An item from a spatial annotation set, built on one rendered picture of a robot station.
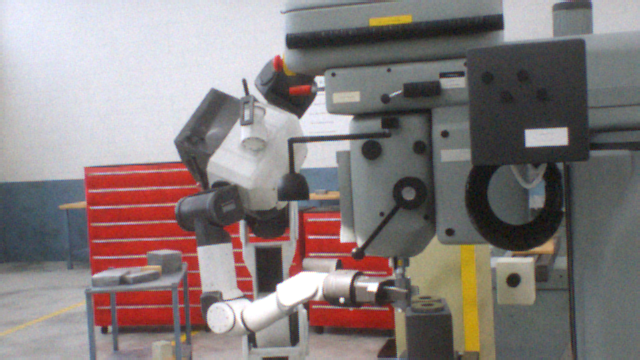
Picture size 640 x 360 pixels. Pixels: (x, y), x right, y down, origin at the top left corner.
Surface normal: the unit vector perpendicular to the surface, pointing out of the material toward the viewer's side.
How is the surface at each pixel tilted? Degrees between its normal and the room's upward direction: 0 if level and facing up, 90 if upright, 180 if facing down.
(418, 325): 90
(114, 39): 90
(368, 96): 90
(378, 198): 90
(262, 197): 140
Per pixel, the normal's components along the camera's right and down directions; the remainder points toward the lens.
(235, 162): -0.06, -0.49
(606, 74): -0.26, 0.07
